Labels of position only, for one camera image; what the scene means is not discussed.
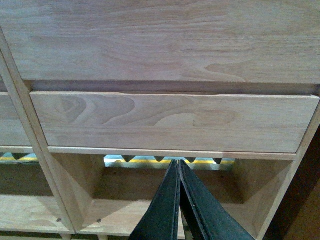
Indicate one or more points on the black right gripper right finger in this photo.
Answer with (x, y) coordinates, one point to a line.
(204, 214)

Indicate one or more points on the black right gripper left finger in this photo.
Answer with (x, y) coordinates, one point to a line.
(161, 220)

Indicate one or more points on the left wooden shelf cabinet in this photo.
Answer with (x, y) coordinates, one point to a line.
(29, 197)

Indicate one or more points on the wooden shelf cabinet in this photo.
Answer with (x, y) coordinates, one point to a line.
(103, 202)
(29, 197)

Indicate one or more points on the right wooden shelf cabinet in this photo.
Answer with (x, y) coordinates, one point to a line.
(103, 202)

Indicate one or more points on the right lower wooden drawer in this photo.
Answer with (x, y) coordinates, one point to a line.
(176, 122)

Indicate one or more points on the wooden drawer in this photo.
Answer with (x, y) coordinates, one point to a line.
(176, 122)
(12, 120)
(250, 41)

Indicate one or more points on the left lower wooden drawer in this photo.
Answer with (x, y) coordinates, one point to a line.
(12, 120)

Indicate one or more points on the right upper wooden drawer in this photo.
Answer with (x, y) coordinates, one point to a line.
(250, 41)

